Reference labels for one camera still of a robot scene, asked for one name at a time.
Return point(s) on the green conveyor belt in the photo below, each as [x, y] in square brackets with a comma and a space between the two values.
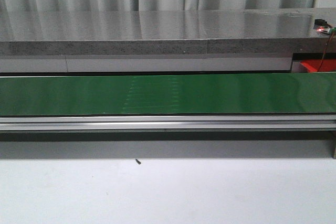
[169, 94]

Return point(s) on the grey stone counter slab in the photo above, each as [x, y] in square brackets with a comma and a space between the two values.
[163, 32]

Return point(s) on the red plastic tray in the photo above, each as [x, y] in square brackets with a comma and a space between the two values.
[314, 65]

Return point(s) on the small green circuit board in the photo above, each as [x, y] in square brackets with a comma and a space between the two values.
[322, 26]

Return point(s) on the aluminium conveyor frame rail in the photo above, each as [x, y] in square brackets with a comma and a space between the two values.
[247, 122]

